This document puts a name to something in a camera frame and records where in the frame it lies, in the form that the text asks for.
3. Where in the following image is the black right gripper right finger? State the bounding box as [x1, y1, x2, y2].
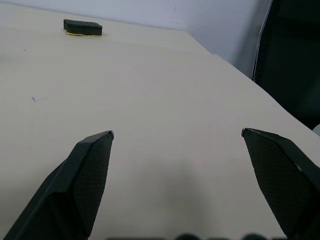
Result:
[241, 127, 320, 240]

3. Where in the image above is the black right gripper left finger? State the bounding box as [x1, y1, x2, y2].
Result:
[0, 130, 115, 240]

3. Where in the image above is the green and yellow sponge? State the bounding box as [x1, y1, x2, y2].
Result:
[63, 18, 104, 38]

